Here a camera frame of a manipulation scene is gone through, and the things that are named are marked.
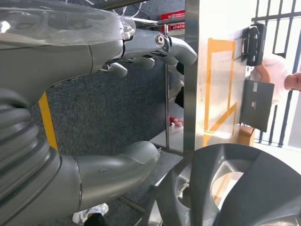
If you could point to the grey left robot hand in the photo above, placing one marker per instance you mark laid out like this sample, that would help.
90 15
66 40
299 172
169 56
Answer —
59 46

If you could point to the stainless steel workbench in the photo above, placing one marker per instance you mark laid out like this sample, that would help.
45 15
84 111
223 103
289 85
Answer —
191 78

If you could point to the yellow tape on workbench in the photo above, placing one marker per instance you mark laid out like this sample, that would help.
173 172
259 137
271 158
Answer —
208 93

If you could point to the yellow floor tape strip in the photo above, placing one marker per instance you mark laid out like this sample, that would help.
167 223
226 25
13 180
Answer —
48 121

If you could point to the red sign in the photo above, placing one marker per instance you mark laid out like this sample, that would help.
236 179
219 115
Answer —
173 15

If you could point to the standing person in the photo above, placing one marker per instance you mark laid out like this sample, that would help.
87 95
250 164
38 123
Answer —
89 213

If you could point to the black remote controller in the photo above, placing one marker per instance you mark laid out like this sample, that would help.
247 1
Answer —
253 43

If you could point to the brown cardboard box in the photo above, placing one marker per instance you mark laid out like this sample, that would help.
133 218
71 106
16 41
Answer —
245 135

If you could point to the grey laptop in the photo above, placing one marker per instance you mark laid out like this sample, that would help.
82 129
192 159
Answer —
256 106

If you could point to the person at desk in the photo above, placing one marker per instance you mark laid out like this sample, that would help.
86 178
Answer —
277 71

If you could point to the black window railing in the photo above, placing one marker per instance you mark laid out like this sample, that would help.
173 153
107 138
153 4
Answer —
284 124

